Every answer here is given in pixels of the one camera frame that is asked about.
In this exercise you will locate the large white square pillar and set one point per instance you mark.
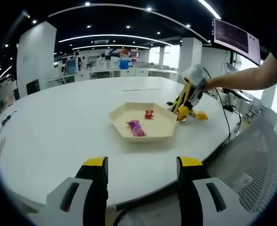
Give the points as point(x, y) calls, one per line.
point(35, 56)

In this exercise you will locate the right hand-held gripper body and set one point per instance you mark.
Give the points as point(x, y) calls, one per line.
point(196, 76)

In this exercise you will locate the white mesh office chair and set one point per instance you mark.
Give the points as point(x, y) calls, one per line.
point(254, 160)

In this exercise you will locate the blue box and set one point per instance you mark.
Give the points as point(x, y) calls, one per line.
point(124, 64)

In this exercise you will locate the hanging dark screen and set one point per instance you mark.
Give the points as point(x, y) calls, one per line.
point(235, 38)

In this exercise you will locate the thin black tool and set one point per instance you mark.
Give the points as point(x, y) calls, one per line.
point(7, 117)

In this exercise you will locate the black food snack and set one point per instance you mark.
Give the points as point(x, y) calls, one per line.
point(170, 103)

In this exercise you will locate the cream plastic food tongs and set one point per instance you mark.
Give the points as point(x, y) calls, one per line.
point(187, 87)

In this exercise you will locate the small red food snack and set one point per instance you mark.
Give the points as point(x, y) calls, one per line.
point(149, 114)

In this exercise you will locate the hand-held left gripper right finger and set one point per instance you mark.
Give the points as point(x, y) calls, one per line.
point(190, 200)

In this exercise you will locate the gold food snack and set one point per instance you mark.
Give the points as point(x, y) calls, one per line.
point(183, 120)

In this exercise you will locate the purple food snack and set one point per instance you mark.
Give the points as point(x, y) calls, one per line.
point(136, 128)

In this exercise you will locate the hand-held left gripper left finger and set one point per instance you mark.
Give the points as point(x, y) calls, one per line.
point(91, 195)

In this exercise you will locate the cream hexagonal container tray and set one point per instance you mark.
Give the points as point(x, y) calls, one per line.
point(129, 113)

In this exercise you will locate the light blue cabinet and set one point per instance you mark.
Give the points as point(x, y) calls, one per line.
point(72, 66)

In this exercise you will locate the white cabinet row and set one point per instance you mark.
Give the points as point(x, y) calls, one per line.
point(105, 74)

